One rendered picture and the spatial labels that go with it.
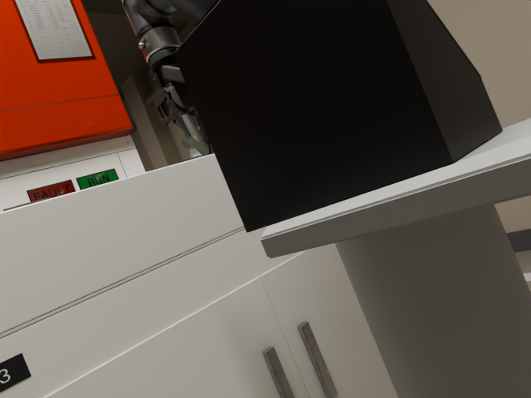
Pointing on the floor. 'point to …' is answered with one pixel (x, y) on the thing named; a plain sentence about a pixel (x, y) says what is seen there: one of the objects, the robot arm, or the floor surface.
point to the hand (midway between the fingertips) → (209, 150)
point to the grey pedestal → (436, 272)
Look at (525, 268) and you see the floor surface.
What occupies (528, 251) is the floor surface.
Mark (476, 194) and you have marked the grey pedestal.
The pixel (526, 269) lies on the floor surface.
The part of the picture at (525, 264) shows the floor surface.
